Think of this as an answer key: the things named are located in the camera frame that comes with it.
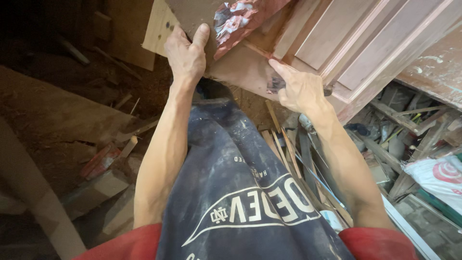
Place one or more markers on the person's right hand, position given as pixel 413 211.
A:
pixel 305 92

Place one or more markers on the person's left hand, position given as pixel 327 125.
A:
pixel 186 59

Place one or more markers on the brown board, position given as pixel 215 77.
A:
pixel 187 14

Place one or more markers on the grey cylindrical tool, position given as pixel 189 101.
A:
pixel 306 123

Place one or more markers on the pale plywood sheet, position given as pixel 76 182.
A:
pixel 157 32

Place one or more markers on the bundle of thin wood strips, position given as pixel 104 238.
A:
pixel 285 148

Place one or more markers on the dark brown plywood sheet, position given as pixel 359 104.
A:
pixel 128 32

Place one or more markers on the crumpled red stained paper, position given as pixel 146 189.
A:
pixel 238 21

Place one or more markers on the reddish wooden panelled door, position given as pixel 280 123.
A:
pixel 361 39

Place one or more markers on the heap of wood scraps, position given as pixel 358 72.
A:
pixel 404 126

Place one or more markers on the navy printed apron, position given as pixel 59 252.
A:
pixel 238 173

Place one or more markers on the brown paint-spotted wooden panel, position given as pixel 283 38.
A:
pixel 435 72

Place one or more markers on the red packet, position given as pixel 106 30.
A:
pixel 99 162

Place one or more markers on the large dusty brown sheet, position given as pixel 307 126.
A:
pixel 54 119

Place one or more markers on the dusty wood block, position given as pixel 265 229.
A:
pixel 119 216
pixel 97 191

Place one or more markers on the white sack with red print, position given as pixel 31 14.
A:
pixel 438 178

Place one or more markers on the red shirt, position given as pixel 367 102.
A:
pixel 379 245

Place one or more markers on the white trim strip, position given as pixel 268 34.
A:
pixel 408 231

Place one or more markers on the beige thick pipe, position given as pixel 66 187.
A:
pixel 32 195

